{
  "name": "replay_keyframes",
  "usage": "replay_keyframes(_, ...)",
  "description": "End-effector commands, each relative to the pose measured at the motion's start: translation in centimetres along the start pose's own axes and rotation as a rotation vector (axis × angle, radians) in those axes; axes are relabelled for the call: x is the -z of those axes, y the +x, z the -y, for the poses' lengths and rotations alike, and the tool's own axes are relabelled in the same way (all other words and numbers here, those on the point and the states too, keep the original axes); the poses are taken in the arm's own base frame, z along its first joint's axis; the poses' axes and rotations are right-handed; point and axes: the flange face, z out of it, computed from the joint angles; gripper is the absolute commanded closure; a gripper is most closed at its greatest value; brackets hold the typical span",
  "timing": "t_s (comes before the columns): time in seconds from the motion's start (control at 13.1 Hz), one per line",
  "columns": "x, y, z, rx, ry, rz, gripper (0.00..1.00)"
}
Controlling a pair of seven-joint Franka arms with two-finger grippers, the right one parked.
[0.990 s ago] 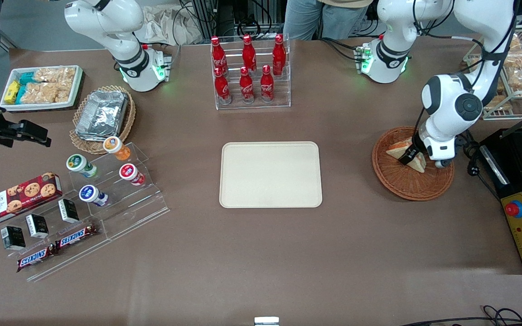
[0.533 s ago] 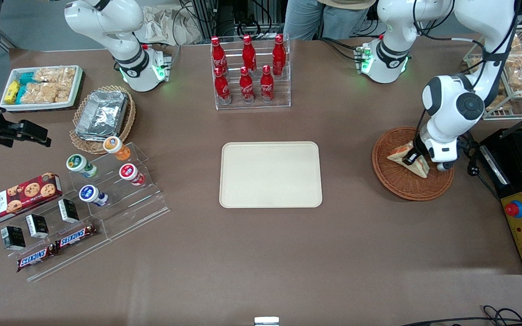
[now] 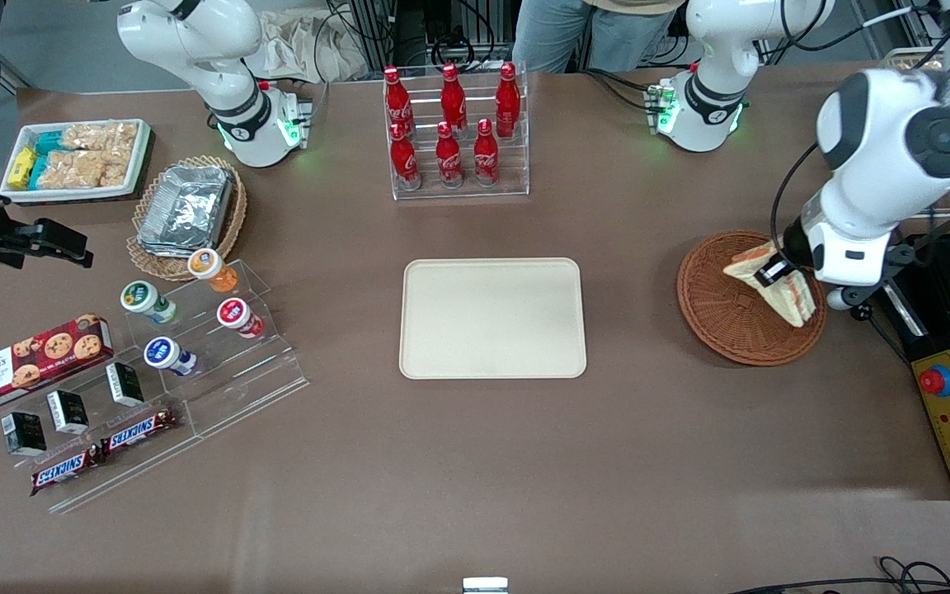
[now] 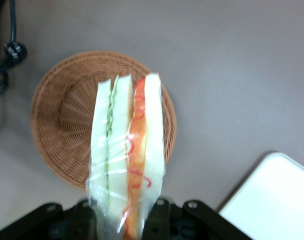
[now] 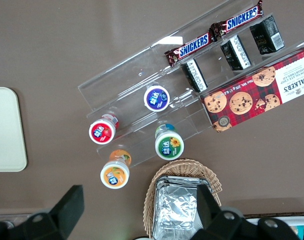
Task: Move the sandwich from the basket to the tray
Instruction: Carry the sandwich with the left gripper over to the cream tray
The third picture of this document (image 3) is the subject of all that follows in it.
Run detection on triangular sandwich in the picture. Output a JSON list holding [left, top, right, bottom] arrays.
[[722, 238, 816, 328]]

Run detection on brown round wicker basket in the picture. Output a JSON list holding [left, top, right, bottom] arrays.
[[677, 230, 828, 366]]

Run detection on light woven wicker basket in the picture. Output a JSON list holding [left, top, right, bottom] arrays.
[[126, 155, 249, 283]]

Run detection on white rectangular snack tray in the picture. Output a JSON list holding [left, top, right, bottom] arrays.
[[0, 118, 154, 205]]

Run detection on beige plastic serving tray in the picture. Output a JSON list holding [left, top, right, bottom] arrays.
[[399, 257, 588, 380]]

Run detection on yellow snack pack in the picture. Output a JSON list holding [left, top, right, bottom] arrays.
[[7, 147, 37, 189]]

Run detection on rice cracker snack pack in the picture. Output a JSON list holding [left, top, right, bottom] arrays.
[[61, 122, 139, 153], [45, 148, 134, 189]]

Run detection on green lid gum jar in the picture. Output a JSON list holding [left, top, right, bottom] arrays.
[[120, 280, 179, 324]]

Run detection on black metal appliance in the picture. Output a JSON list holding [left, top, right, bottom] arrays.
[[887, 233, 950, 372]]

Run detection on red Walkers cookie box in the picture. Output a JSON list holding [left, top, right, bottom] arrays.
[[0, 313, 115, 415]]

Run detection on aluminium foil container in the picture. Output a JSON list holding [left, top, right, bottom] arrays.
[[137, 163, 235, 258]]

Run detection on orange lid gum jar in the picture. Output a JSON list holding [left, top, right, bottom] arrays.
[[187, 248, 239, 294]]

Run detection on blue lid gum jar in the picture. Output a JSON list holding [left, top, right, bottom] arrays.
[[143, 337, 198, 378]]

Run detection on small black snack box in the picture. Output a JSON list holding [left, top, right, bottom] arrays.
[[1, 411, 47, 457], [106, 361, 144, 407], [46, 389, 90, 436]]

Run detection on red lid gum jar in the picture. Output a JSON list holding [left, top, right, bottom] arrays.
[[216, 298, 266, 339]]

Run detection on Snickers chocolate bar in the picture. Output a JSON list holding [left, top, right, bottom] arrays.
[[30, 450, 105, 496], [100, 408, 181, 456]]

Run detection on clear acrylic tiered stand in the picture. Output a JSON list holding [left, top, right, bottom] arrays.
[[0, 260, 311, 514]]

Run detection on clear acrylic bottle rack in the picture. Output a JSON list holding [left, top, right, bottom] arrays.
[[383, 62, 531, 201]]

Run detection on crumpled white plastic bag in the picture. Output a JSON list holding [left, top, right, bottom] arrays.
[[261, 8, 364, 82]]

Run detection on red Coca-Cola bottle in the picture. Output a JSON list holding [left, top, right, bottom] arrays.
[[496, 62, 521, 137], [473, 118, 501, 186], [440, 64, 468, 133], [383, 66, 414, 133], [390, 122, 422, 191], [435, 121, 465, 189]]

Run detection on person in blue jeans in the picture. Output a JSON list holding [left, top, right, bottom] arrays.
[[512, 0, 686, 73]]

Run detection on black equipment rack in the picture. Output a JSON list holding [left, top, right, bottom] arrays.
[[347, 0, 496, 67]]

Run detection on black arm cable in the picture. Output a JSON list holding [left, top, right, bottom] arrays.
[[770, 144, 822, 265]]

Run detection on black camera cable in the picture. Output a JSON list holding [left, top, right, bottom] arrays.
[[853, 305, 913, 364]]

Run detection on black base cable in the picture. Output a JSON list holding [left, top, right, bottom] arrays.
[[582, 70, 659, 112]]

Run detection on black floor cable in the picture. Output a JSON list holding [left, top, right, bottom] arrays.
[[727, 557, 950, 594]]

